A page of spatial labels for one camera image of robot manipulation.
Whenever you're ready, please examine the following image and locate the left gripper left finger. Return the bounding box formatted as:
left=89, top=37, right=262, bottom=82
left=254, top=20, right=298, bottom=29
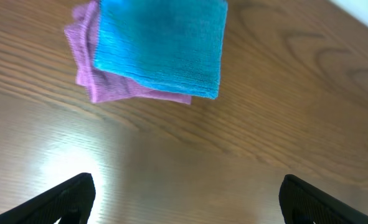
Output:
left=0, top=172, right=96, bottom=224

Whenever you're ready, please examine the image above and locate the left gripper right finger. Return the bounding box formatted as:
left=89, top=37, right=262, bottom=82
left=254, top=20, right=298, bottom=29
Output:
left=279, top=174, right=368, bottom=224

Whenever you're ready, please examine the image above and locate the blue microfiber cloth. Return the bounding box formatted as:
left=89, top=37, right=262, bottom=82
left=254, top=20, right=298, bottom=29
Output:
left=94, top=0, right=228, bottom=99

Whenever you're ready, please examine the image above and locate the folded purple microfiber cloth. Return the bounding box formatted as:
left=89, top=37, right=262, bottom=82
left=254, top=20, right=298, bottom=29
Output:
left=64, top=1, right=192, bottom=105

